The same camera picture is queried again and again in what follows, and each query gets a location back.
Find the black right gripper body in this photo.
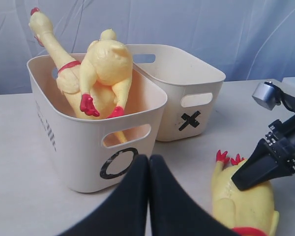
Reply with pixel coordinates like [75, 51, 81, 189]
[265, 118, 295, 174]

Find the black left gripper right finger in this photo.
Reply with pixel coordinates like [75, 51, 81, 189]
[149, 154, 237, 236]

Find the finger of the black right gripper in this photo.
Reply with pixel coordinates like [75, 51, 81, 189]
[232, 139, 280, 191]

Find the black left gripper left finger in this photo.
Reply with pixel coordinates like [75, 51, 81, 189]
[60, 154, 149, 236]

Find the headless rubber chicken body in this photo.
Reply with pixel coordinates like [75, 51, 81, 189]
[211, 150, 280, 236]

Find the whole rubber chicken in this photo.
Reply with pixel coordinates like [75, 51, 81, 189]
[28, 7, 128, 143]
[79, 29, 133, 118]

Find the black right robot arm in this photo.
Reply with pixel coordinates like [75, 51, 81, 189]
[232, 116, 295, 191]

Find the cream bin marked O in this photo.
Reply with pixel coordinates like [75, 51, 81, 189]
[27, 55, 167, 193]

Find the cream bin marked X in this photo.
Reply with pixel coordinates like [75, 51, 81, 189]
[128, 44, 226, 142]

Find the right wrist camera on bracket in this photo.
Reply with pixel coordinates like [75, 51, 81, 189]
[252, 81, 295, 114]

